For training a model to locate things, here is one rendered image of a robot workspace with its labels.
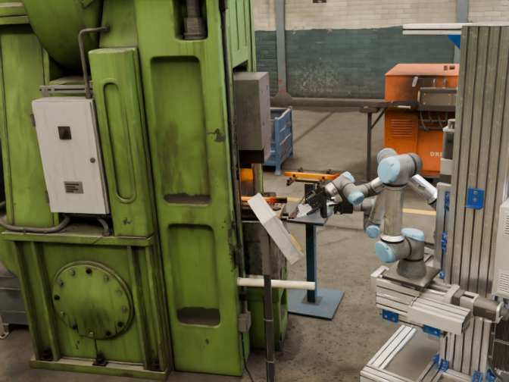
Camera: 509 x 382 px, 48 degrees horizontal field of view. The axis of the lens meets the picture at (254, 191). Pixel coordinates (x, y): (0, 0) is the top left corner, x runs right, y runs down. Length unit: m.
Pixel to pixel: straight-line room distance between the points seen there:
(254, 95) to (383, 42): 7.72
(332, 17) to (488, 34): 8.30
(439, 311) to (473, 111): 0.96
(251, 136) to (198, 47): 0.61
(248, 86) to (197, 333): 1.50
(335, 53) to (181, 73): 8.08
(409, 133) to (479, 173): 3.91
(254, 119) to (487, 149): 1.23
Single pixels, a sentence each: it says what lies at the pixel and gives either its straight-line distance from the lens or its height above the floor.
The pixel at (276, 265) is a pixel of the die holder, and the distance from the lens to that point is 3.52.
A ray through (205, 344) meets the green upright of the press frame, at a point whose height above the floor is 0.21.
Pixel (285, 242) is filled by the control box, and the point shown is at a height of 1.05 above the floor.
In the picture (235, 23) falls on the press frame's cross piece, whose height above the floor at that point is 2.05.
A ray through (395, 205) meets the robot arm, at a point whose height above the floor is 1.23.
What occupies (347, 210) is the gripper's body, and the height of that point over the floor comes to 0.95.
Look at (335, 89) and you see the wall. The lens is 11.09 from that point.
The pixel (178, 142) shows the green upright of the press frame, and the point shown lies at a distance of 3.15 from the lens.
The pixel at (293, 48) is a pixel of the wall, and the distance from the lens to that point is 11.24.
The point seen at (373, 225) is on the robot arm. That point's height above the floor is 0.92.
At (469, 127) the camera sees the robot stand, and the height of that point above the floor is 1.57.
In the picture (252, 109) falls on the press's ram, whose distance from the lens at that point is 3.20.
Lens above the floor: 2.23
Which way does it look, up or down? 20 degrees down
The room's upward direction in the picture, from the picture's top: 3 degrees counter-clockwise
